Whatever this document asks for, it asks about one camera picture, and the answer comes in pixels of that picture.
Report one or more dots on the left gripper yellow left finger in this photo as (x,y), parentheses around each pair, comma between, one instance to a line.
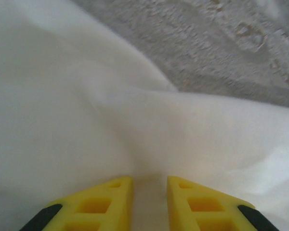
(98,211)

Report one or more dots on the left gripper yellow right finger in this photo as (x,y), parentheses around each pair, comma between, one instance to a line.
(202,211)

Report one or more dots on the white t-shirt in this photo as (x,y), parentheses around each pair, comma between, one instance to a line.
(86,108)

